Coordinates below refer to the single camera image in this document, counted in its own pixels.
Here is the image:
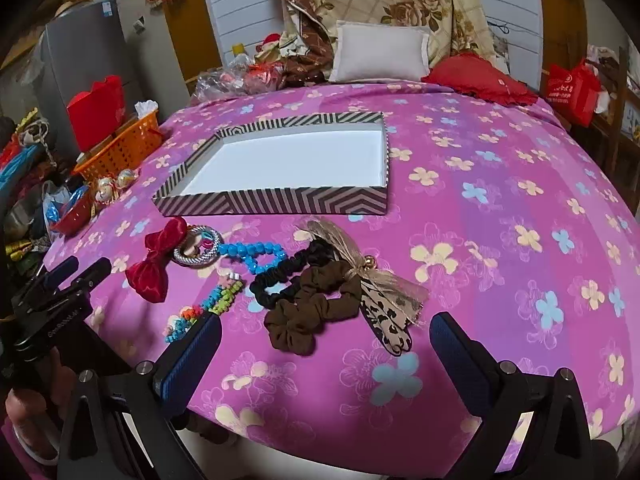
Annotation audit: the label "leopard ribbon hair bow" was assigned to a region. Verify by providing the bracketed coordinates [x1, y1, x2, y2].
[292, 219, 431, 356]

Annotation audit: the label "grey refrigerator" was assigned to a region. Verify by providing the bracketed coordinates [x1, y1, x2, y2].
[37, 0, 146, 126]

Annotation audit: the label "red paper box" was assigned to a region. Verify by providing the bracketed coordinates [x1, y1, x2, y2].
[66, 75, 126, 152]

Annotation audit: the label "red velvet bow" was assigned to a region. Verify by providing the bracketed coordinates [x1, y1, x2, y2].
[124, 217, 188, 305]

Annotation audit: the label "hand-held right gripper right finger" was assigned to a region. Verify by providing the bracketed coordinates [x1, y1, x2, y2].
[430, 311, 616, 480]

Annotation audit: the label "brown scrunchie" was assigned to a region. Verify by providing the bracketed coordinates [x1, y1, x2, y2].
[263, 262, 363, 357]

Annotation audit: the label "white bangle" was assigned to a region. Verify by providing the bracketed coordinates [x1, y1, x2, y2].
[12, 422, 61, 463]

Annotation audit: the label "blue bead bracelet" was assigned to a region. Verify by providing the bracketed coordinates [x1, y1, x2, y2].
[217, 241, 286, 276]

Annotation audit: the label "blue plastic bag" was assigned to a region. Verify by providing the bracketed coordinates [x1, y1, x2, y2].
[42, 180, 81, 231]

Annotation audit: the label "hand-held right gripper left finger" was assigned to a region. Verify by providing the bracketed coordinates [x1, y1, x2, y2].
[55, 312, 223, 480]

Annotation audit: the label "person's left hand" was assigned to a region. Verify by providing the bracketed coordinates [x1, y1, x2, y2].
[4, 387, 58, 453]

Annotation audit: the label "straw hat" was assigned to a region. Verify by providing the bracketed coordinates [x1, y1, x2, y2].
[52, 0, 88, 18]

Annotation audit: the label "red frilled pillow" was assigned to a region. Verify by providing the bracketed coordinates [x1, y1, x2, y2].
[422, 52, 540, 107]

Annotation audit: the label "clear plastic bags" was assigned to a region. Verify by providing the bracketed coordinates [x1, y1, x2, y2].
[192, 55, 261, 101]

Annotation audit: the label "red shiny wrapping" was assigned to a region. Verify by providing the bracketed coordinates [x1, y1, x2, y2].
[245, 66, 281, 92]

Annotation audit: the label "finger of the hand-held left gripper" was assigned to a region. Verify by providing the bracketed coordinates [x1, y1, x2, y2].
[47, 257, 113, 302]
[20, 256, 81, 301]

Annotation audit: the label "person's left forearm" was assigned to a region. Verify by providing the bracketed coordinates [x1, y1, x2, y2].
[0, 420, 51, 480]

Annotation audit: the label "green flower bead bracelet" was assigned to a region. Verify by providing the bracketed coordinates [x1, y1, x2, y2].
[200, 270, 246, 317]

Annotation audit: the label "silver hair tie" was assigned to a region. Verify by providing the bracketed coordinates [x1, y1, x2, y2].
[172, 225, 221, 267]

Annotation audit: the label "striped shallow box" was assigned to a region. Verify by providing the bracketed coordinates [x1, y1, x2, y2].
[151, 111, 391, 217]

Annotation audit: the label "wooden door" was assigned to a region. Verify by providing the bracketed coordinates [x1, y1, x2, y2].
[162, 0, 223, 91]

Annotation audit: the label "red bowl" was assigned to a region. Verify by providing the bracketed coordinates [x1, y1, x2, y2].
[50, 195, 96, 236]

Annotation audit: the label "orange plastic basket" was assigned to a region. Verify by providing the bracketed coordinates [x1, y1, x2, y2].
[72, 111, 161, 183]

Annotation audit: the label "wooden rack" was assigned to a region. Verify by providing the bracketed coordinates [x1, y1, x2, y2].
[590, 45, 640, 196]

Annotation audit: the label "white pillow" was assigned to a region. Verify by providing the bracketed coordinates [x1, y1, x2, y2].
[328, 20, 432, 83]

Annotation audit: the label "pink floral bedsheet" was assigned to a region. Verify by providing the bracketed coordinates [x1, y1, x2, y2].
[42, 80, 640, 476]

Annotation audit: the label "red shopping bag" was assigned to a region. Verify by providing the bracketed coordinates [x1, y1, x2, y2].
[542, 58, 601, 128]

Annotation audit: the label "black scrunchie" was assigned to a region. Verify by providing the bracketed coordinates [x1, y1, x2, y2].
[248, 240, 331, 310]

